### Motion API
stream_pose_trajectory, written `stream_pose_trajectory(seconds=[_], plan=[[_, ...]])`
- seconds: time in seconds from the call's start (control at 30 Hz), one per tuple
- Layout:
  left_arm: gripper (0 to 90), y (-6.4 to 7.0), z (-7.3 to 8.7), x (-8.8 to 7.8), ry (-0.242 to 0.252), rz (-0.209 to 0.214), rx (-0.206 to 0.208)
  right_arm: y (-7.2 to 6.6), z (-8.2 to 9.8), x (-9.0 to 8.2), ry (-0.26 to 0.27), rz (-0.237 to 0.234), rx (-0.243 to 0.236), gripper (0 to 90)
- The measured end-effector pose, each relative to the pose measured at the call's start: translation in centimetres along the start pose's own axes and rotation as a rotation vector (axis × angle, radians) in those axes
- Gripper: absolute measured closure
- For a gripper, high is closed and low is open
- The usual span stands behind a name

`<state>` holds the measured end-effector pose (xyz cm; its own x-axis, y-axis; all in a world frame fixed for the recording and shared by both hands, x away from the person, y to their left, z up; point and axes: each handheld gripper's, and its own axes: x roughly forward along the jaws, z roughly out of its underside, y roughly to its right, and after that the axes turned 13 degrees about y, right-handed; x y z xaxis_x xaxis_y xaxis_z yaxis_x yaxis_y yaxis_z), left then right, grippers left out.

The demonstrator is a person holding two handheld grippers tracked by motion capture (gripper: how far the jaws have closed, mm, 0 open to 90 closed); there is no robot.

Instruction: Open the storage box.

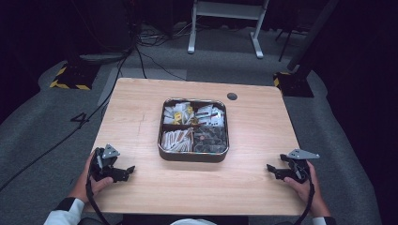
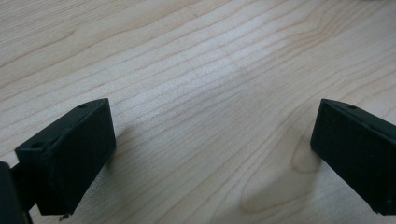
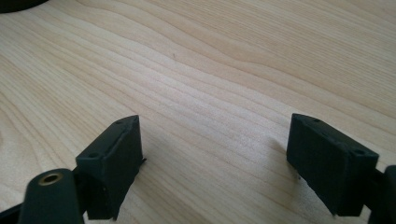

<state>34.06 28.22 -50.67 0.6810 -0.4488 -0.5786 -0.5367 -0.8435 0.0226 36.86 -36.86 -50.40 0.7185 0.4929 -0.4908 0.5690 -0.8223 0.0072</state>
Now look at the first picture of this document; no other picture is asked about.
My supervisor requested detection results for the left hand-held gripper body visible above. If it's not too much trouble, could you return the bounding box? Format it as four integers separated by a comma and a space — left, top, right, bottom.
88, 143, 121, 183

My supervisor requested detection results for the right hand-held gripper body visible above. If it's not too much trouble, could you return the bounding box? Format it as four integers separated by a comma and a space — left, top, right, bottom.
280, 148, 321, 184

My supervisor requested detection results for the brown divided tray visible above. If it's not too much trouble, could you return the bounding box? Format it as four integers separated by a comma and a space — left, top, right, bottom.
157, 97, 230, 163

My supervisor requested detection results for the clear plastic lid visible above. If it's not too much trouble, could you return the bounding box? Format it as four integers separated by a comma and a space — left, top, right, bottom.
158, 97, 230, 156

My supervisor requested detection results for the person's left hand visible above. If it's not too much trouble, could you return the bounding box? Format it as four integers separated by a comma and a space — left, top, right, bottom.
69, 149, 115, 204

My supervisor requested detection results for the person's right hand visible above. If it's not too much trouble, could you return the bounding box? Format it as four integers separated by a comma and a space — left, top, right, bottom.
283, 160, 331, 218

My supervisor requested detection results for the pile of brown white sticks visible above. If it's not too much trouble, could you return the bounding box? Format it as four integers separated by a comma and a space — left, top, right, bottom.
161, 127, 194, 153

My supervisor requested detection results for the pile of white yellow packets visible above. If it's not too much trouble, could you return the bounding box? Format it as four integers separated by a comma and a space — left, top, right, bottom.
162, 102, 195, 126

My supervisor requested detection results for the pile of dark packets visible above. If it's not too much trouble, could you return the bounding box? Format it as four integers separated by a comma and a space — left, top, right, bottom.
192, 125, 227, 154

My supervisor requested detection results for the black yellow-striped base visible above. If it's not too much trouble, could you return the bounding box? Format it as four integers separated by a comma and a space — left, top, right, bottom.
49, 63, 96, 91
273, 71, 314, 98

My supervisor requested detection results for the person's white clothing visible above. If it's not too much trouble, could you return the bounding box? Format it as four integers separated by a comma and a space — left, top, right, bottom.
170, 217, 218, 225

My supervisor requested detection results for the pile of white red-label packets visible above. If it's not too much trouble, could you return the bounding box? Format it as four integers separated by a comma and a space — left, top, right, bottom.
194, 104, 225, 128

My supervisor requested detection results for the dark slanted pole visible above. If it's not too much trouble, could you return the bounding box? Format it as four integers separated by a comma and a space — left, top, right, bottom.
285, 0, 341, 72

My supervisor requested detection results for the white metal stand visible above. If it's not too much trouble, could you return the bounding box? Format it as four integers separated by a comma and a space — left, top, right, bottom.
187, 0, 270, 60

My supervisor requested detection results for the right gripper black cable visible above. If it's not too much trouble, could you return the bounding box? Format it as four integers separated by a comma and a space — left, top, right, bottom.
293, 170, 315, 225

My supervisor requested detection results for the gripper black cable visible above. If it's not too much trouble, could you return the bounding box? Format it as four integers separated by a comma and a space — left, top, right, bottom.
293, 170, 315, 225
85, 177, 111, 225

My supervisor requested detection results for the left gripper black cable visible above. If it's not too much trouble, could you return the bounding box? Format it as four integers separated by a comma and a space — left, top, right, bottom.
85, 177, 111, 225

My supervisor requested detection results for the long black floor cable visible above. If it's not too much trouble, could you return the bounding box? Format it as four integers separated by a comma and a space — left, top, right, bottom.
0, 46, 139, 192

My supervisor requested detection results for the thin black floor cable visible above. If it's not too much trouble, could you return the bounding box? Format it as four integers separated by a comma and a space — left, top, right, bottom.
136, 46, 188, 82

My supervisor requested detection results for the tangle of floor cables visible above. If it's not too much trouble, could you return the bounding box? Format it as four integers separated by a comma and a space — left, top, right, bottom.
136, 21, 196, 49

